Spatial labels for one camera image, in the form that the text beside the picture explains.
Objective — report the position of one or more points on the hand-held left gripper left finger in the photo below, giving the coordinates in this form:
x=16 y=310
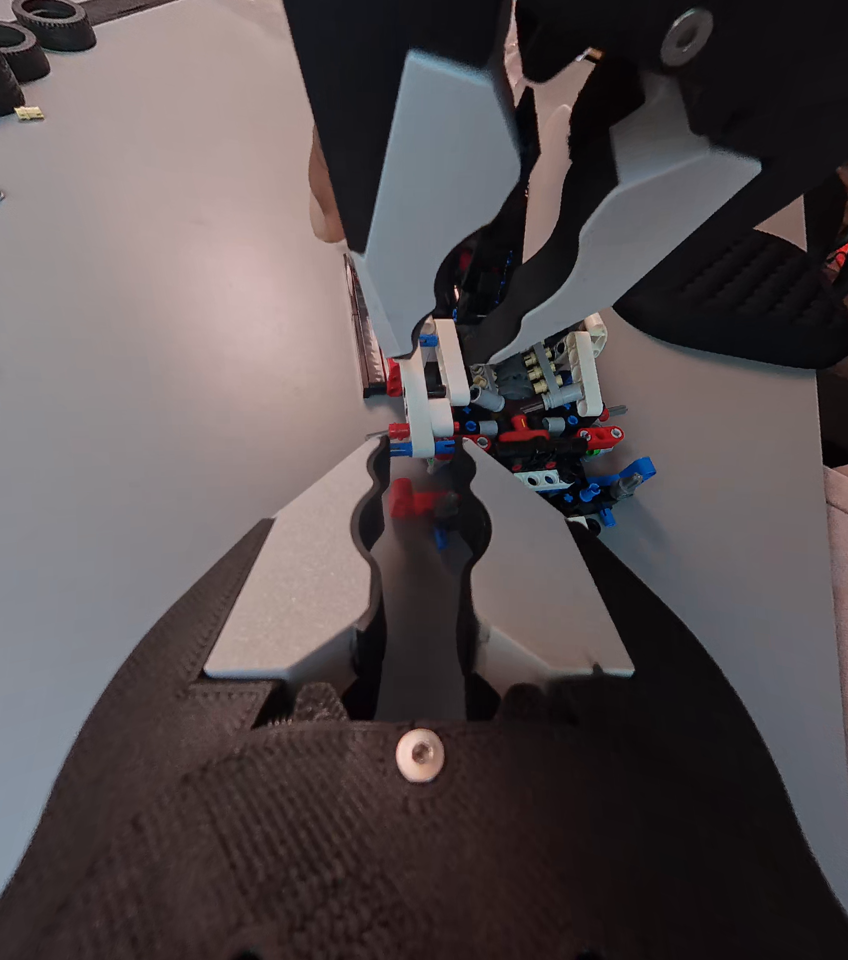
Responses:
x=296 y=592

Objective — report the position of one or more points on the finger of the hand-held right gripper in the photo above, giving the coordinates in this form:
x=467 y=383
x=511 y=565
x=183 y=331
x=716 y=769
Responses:
x=431 y=165
x=656 y=210

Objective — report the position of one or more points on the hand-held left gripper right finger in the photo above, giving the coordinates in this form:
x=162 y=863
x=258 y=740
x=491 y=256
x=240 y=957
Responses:
x=544 y=600

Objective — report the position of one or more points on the toy brick car model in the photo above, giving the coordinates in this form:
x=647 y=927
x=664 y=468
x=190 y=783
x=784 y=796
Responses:
x=536 y=454

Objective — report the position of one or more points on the white brick beam assembly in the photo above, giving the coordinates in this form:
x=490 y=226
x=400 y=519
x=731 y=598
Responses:
x=424 y=397

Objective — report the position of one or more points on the grey desk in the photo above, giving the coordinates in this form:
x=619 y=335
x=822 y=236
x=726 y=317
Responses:
x=131 y=450

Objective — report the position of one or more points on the black chair armrest pad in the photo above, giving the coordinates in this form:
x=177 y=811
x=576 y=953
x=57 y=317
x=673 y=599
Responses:
x=738 y=300

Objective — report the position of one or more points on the tan flat brick connector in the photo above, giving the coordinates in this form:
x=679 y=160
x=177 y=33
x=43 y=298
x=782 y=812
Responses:
x=29 y=112

